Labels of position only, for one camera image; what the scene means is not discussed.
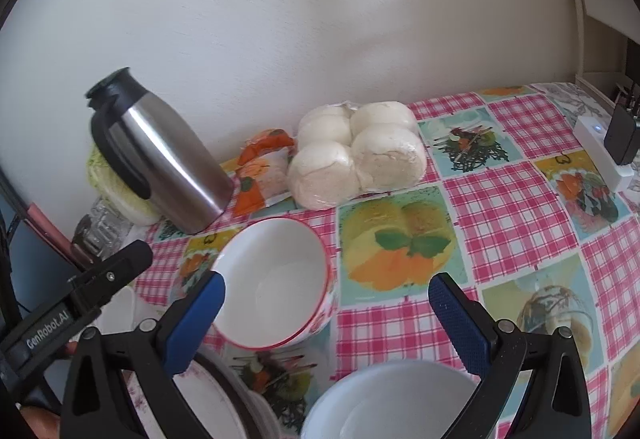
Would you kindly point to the grey floral cloth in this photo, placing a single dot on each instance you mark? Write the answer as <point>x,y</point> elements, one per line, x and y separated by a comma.
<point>575,101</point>

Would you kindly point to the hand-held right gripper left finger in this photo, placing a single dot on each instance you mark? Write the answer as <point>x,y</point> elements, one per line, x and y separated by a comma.
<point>200,319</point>

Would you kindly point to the stainless steel thermos jug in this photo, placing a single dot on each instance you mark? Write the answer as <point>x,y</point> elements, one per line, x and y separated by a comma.
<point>165,159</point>

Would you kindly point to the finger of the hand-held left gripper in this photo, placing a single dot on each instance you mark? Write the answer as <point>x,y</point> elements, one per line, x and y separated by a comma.
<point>112,276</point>

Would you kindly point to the stainless steel basin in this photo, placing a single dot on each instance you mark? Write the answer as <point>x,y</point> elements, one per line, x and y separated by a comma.
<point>260,419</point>

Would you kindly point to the napa cabbage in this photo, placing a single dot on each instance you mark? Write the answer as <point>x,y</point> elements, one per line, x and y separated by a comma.
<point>107,189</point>

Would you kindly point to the pink board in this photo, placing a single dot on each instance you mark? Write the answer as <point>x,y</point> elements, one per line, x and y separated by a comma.
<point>47,224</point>

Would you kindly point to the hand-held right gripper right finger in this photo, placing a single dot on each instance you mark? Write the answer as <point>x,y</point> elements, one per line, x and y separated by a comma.
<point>460,324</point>

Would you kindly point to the orange snack packet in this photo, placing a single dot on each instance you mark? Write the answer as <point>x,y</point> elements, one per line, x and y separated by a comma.
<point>255,179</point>

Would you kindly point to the person's left hand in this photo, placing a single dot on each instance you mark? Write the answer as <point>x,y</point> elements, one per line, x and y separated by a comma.
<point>40,424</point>

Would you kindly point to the red-rimmed strawberry bowl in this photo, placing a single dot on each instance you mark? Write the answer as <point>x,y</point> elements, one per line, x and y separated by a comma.
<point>272,284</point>

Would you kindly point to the white wooden shelf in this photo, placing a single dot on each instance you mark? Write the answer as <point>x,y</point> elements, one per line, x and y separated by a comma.
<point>580,19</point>

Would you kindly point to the pale strawberry print bowl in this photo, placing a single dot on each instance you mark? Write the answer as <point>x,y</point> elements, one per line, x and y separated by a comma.
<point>390,409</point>

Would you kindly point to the clear glass cup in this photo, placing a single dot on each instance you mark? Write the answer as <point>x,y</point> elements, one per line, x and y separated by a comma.
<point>107,224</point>

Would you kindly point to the white power strip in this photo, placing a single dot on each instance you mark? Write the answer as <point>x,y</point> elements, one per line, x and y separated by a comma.
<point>592,144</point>

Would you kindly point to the pink checked tablecloth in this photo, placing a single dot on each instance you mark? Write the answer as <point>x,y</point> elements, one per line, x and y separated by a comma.
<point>500,209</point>

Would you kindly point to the black charger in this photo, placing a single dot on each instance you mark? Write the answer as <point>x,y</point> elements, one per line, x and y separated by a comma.
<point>620,139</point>

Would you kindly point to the round floral plate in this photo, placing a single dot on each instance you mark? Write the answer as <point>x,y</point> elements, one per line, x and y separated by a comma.
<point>200,409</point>

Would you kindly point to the bagged white steamed buns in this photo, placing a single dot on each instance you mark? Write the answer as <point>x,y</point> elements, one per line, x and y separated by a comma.
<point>350,154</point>

